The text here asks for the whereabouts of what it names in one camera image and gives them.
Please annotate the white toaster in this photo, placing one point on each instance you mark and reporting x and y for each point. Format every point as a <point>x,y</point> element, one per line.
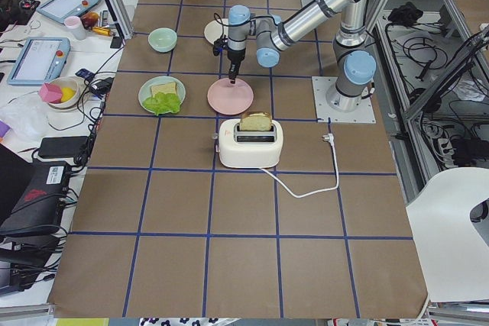
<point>249,149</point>

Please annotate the bread slice in toaster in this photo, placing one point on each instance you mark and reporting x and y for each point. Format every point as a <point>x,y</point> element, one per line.
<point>255,121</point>

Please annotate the blue teach pendant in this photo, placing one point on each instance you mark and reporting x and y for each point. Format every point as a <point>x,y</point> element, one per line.
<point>59,10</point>
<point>41,60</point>

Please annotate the bread slice on plate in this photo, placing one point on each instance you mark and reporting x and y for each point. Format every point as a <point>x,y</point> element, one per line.
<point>166,88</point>

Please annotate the white cup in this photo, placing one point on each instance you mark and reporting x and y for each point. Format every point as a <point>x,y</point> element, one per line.
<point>75,26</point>

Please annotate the red yellow mango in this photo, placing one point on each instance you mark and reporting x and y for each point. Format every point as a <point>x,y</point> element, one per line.
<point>90,20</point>

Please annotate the green bowl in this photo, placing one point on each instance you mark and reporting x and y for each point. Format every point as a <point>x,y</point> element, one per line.
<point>162,39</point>

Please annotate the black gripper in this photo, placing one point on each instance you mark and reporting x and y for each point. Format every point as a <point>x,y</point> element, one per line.
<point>234,56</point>

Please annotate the black laptop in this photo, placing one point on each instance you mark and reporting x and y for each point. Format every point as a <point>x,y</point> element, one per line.
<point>31,196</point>

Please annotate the white plate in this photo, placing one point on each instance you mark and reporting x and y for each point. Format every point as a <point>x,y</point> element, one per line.
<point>214,30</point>

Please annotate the pink plate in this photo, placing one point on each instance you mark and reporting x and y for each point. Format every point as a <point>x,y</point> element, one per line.
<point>230,98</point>

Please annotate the green plate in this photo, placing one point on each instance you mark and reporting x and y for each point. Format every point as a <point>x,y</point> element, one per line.
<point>145,91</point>

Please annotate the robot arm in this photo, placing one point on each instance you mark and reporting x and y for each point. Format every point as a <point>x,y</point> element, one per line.
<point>274,36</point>

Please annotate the green lettuce leaf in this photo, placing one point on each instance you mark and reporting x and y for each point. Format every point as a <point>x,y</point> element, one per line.
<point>162,104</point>

